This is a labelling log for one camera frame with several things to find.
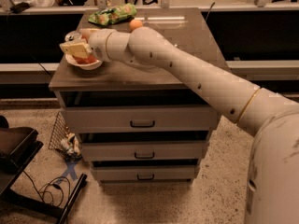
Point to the grey drawer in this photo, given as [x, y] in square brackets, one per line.
[139, 151]
[125, 119]
[145, 173]

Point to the top grey drawer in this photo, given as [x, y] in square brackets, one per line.
[125, 119]

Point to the bottom grey drawer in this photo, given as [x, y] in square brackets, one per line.
[145, 173]

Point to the green chip bag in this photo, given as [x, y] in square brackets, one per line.
[113, 15]

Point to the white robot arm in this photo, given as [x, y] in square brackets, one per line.
[272, 119]

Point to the grey drawer cabinet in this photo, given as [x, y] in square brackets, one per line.
[116, 84]

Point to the middle grey drawer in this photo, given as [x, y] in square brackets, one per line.
[139, 151]

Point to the wire mesh basket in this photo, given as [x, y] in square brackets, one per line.
[63, 141]

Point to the black cart frame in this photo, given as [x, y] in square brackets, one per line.
[18, 148]

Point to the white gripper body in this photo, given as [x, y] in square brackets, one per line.
[97, 45]

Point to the white paper bowl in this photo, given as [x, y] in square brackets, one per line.
[89, 63]

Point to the orange fruit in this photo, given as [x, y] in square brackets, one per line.
[134, 24]

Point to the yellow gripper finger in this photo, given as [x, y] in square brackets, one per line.
[77, 48]
[85, 33]

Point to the orange soda can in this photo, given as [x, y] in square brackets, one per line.
[74, 35]

